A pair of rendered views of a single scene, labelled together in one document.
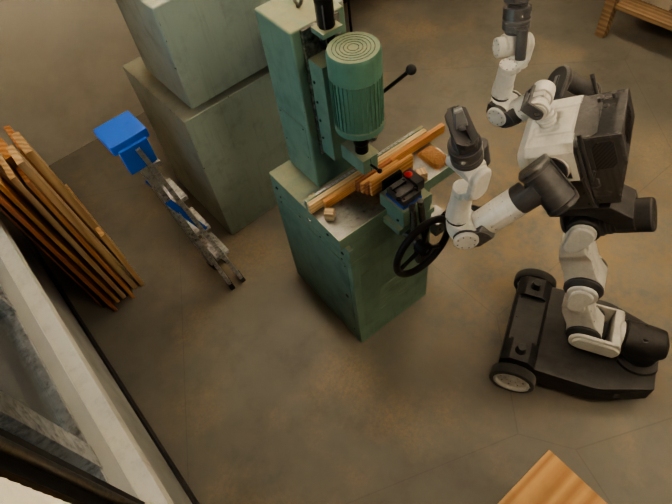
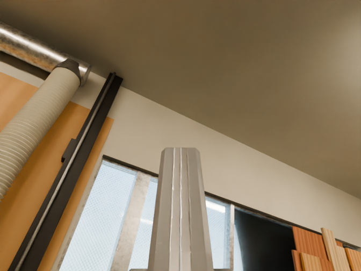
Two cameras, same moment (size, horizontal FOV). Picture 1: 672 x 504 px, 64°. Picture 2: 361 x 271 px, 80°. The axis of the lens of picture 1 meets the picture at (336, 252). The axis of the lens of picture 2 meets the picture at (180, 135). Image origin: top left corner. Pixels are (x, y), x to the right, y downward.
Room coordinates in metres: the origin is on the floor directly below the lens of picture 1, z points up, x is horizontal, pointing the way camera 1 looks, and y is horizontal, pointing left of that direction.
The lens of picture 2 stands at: (0.97, -0.43, 1.58)
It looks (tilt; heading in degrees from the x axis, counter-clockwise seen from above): 35 degrees up; 100
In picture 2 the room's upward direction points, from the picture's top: 10 degrees clockwise
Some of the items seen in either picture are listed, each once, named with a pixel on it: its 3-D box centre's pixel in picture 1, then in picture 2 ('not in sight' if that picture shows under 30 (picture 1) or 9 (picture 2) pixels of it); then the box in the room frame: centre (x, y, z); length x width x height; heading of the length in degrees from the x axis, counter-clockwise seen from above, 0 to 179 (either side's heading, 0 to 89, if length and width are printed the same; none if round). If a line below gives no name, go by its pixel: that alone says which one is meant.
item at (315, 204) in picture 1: (369, 169); not in sight; (1.50, -0.19, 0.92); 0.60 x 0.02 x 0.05; 120
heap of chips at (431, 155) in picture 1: (433, 155); not in sight; (1.52, -0.46, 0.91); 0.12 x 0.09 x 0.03; 30
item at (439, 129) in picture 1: (386, 164); not in sight; (1.51, -0.26, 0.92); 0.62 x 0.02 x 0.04; 120
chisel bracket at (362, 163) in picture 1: (359, 156); not in sight; (1.47, -0.15, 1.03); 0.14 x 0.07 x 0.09; 30
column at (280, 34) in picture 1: (312, 95); not in sight; (1.71, -0.01, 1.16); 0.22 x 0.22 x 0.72; 30
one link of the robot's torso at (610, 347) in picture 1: (596, 328); not in sight; (0.95, -1.06, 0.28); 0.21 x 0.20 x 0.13; 60
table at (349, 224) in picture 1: (390, 196); not in sight; (1.38, -0.25, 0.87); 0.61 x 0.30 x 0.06; 120
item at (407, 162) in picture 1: (391, 174); not in sight; (1.43, -0.26, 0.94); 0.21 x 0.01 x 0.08; 120
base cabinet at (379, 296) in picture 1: (355, 244); not in sight; (1.56, -0.10, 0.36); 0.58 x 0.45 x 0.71; 30
